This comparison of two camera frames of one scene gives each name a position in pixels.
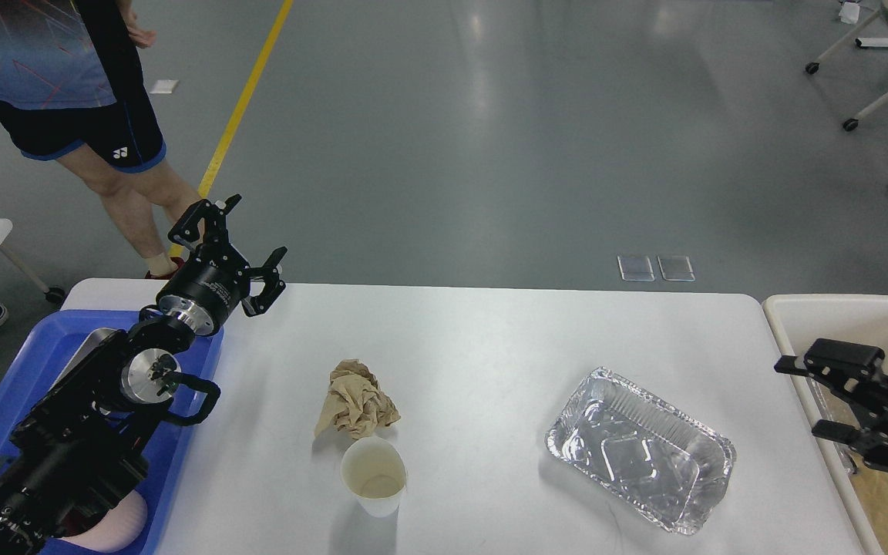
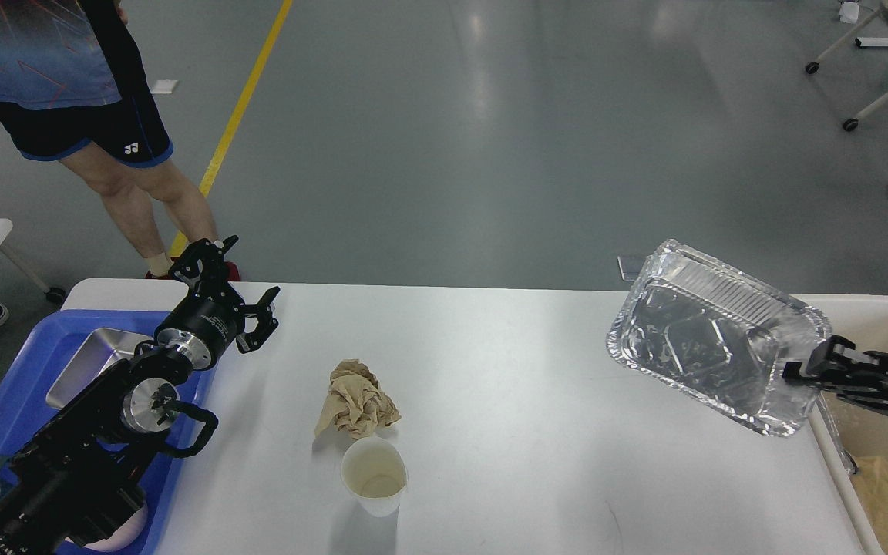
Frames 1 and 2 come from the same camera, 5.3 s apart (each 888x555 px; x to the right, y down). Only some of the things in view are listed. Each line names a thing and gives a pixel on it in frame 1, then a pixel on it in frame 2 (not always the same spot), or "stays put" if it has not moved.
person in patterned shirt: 61,77 stays put
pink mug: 119,527 stays put
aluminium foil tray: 665,460 → 723,337
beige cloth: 355,404 stays put
